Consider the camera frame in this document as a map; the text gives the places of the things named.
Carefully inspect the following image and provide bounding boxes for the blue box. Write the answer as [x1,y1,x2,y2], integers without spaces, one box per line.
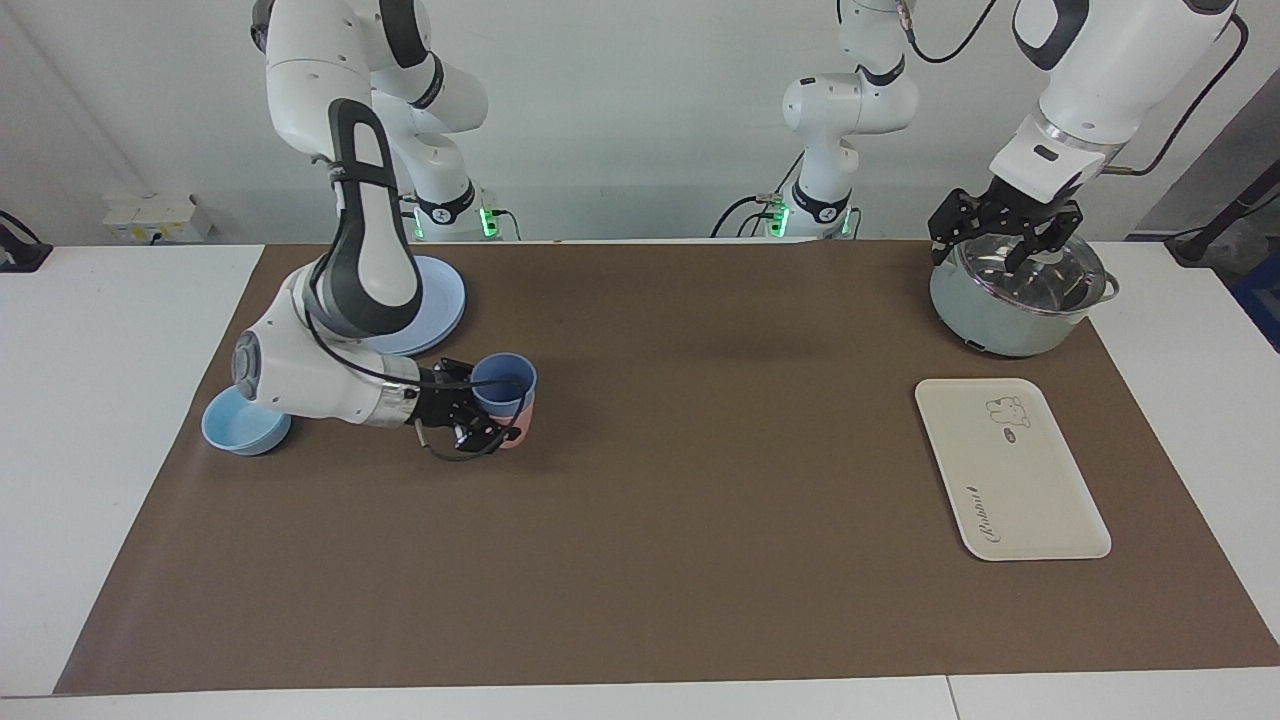
[1232,250,1280,351]

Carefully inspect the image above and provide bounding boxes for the blue ribbed cup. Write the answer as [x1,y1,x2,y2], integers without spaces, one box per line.
[470,353,538,417]

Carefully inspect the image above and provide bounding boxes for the thin black hanging cable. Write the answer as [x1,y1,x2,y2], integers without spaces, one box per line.
[897,0,1001,65]

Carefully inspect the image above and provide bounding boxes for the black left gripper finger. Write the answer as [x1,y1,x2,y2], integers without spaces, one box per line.
[1003,203,1084,273]
[928,190,986,266]

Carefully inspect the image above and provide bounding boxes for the black base power cable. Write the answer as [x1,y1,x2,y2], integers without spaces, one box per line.
[712,150,806,239]

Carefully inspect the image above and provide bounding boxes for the light blue plate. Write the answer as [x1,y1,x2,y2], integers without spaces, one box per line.
[363,255,468,357]

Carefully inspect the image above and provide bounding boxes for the black stand foot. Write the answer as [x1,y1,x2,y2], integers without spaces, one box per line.
[1165,160,1280,266]

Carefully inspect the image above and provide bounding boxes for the pink cup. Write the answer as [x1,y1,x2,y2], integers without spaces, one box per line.
[497,390,537,450]

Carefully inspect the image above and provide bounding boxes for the pale green electric pot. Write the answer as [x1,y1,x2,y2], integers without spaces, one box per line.
[930,233,1120,358]

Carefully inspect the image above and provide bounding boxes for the brown paper table mat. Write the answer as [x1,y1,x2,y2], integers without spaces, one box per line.
[55,240,1280,696]

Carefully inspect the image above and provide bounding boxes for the white power strip box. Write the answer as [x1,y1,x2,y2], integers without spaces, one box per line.
[103,192,214,244]

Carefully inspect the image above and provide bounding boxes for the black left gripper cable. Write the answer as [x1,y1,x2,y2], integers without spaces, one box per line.
[1105,15,1251,177]

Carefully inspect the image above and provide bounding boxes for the glass pot lid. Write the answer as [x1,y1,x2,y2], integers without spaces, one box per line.
[955,233,1109,313]

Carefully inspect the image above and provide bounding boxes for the cream tray with rabbit print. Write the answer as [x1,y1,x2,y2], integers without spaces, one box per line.
[915,378,1113,562]

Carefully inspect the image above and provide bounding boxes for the light blue bowl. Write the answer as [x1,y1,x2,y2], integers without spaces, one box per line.
[202,385,293,457]

